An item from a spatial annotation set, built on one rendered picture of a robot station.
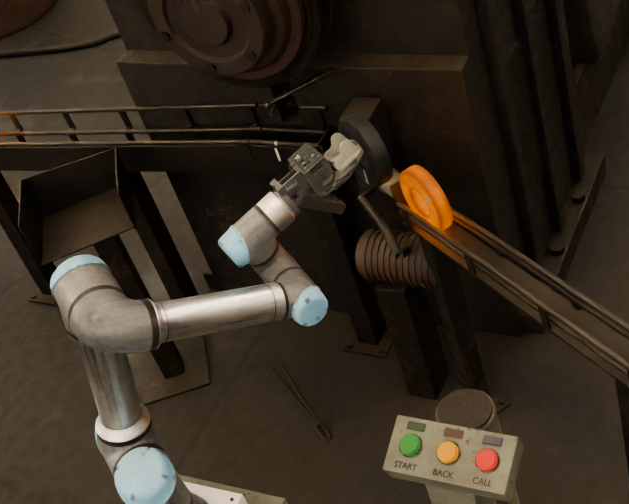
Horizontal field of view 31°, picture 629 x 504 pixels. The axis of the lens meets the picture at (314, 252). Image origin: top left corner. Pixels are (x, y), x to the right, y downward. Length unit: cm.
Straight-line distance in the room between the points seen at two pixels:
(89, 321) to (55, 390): 143
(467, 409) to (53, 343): 172
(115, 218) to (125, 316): 89
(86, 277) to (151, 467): 43
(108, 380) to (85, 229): 76
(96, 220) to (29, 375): 78
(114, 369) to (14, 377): 136
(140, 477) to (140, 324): 39
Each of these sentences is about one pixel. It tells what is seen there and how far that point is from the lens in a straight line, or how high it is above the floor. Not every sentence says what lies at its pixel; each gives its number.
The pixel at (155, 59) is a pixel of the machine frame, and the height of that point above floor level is 87.
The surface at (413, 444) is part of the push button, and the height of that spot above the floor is 61.
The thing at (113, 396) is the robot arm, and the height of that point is 71.
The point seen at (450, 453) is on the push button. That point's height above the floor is 61.
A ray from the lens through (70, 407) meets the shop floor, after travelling 340.
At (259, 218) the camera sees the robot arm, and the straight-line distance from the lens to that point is 221.
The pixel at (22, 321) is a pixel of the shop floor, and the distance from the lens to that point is 377.
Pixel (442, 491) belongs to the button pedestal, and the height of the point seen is 52.
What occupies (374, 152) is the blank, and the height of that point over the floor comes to 94.
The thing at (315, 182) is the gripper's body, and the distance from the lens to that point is 222.
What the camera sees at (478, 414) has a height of 52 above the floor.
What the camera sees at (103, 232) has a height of 60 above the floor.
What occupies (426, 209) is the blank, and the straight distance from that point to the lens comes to 247.
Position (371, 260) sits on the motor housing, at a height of 50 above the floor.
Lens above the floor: 224
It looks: 40 degrees down
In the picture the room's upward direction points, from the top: 20 degrees counter-clockwise
